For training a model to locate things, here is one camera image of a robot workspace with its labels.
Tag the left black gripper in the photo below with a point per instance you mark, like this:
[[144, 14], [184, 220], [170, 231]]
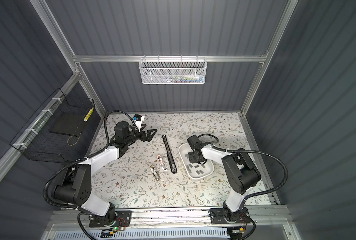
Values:
[[144, 138]]

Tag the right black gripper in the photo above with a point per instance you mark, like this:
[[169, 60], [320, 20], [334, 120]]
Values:
[[191, 159]]

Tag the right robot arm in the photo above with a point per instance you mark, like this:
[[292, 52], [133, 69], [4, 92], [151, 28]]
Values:
[[241, 172]]

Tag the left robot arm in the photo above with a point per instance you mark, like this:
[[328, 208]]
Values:
[[71, 186]]

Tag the white plastic tray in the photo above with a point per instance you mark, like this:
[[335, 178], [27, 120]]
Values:
[[195, 171]]

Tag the yellow marker pen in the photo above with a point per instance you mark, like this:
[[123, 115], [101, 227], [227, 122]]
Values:
[[88, 114]]

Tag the black foam pad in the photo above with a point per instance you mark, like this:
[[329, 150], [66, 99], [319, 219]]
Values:
[[68, 124]]

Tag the white vent strip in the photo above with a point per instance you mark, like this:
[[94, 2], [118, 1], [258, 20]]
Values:
[[162, 234]]

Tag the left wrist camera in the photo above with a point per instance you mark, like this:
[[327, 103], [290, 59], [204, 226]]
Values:
[[138, 120]]

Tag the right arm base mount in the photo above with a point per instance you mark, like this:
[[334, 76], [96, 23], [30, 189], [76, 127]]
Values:
[[220, 216]]

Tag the white wire wall basket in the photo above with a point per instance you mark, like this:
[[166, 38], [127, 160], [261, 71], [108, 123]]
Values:
[[173, 73]]

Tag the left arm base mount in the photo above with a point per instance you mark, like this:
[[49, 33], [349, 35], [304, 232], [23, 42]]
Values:
[[119, 219]]

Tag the black wire side basket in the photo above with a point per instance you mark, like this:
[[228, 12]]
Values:
[[36, 143]]

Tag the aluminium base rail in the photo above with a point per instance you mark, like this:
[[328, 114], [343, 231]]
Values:
[[177, 217]]

